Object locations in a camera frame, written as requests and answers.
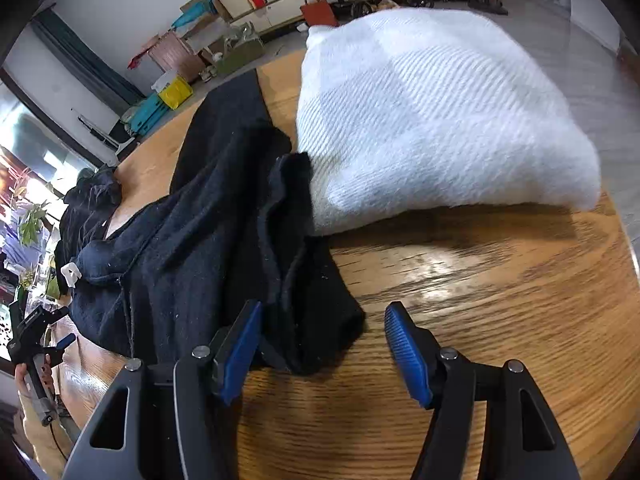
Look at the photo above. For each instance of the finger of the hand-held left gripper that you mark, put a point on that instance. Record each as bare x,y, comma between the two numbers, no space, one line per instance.
64,342

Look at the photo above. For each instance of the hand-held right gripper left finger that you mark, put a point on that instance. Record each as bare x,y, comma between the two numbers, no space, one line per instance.
242,355

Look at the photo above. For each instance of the green curtain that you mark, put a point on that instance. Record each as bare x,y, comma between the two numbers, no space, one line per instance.
85,55

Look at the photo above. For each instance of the thin black garment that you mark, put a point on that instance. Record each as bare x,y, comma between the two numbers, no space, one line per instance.
87,210

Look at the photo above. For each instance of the white knitted sweater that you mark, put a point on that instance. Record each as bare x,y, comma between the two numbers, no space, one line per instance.
430,120

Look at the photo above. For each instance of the white low cabinet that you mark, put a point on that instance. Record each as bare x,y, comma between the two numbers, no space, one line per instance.
277,10

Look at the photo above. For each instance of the black fleece garment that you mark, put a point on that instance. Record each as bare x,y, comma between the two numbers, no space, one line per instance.
235,240

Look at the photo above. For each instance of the person's left hand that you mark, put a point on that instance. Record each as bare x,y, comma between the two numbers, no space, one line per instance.
22,377

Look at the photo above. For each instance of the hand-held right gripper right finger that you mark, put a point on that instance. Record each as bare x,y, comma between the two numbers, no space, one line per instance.
407,355

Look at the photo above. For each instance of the green potted plant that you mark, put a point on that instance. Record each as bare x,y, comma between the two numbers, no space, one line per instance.
31,222

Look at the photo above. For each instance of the person's left forearm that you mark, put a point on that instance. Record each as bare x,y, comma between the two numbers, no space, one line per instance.
45,442

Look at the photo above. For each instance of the pink cardboard box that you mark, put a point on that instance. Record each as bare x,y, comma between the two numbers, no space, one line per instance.
172,52

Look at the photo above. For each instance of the teal box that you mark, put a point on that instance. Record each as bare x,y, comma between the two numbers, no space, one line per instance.
146,112

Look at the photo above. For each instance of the red paper bag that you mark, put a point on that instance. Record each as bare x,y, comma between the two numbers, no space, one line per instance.
318,10

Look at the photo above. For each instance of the olive green box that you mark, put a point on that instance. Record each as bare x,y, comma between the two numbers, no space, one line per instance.
240,54

